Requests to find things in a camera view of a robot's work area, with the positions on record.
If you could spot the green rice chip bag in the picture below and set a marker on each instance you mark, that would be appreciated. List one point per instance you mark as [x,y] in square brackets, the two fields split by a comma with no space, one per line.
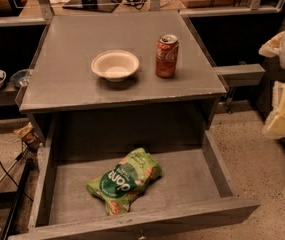
[121,186]

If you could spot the open grey top drawer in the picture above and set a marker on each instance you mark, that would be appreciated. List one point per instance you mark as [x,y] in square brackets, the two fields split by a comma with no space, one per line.
[194,192]

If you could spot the grey cabinet counter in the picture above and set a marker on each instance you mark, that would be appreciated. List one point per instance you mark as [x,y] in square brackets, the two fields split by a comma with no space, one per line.
[63,80]

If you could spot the brown snack bag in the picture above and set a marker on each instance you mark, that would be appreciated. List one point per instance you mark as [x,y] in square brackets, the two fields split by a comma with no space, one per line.
[28,135]

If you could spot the grey side shelf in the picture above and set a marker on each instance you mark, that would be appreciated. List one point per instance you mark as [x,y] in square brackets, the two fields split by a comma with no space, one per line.
[241,75]

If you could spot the red soda can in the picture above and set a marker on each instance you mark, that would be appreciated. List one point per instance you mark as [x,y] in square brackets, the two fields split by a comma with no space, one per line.
[166,55]

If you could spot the white paper bowl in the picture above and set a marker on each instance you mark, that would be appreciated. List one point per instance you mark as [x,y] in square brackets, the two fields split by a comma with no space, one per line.
[115,65]

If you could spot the black monitor base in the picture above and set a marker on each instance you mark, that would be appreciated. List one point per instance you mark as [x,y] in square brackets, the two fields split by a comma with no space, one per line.
[107,6]

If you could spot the grey bowl on shelf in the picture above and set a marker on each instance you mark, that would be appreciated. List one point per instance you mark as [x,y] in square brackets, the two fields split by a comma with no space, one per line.
[21,78]

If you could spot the metal wire rack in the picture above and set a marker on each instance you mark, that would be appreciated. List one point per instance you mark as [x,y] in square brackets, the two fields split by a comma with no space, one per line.
[28,155]

